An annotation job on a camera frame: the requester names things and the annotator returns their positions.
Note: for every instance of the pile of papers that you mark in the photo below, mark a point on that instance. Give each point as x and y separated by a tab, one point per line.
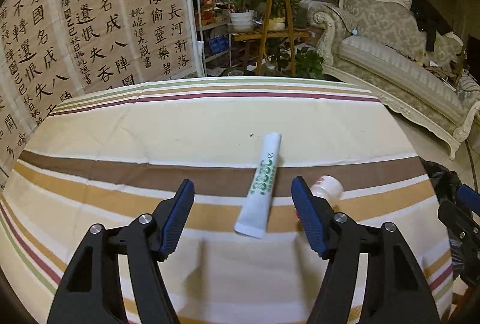
444	73

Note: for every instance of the trash bin with black bag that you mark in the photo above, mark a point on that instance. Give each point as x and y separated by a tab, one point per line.
437	174

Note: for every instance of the low leafy green plant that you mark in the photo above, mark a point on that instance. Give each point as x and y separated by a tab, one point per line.
309	63

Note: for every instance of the black jacket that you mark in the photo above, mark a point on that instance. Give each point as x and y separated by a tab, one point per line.
429	20

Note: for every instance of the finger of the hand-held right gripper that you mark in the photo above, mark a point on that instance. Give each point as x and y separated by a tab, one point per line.
470	198

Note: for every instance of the wooden plant stand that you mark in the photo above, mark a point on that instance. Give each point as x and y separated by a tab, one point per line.
288	35

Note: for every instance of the striped tablecloth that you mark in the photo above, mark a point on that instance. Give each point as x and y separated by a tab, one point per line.
150	133

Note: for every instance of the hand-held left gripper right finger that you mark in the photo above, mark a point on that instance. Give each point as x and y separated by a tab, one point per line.
309	219

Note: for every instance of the white flower pot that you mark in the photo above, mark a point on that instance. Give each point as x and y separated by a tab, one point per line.
242	21

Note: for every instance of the yellow and white pot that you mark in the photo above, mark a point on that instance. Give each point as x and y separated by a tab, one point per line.
276	24

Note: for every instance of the blue crate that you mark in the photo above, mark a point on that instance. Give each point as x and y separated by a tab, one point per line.
218	43

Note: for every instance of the metal storage shelf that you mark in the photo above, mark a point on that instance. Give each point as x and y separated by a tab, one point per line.
213	28

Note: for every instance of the white tube with green print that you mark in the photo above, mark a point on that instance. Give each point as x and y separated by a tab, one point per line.
258	196

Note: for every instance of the small white bottle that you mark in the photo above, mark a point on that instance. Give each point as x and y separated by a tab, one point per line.
326	189

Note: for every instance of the ornate white sofa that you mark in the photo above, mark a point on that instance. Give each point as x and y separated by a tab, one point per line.
386	58

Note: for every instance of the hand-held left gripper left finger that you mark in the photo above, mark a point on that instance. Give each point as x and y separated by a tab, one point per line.
176	219

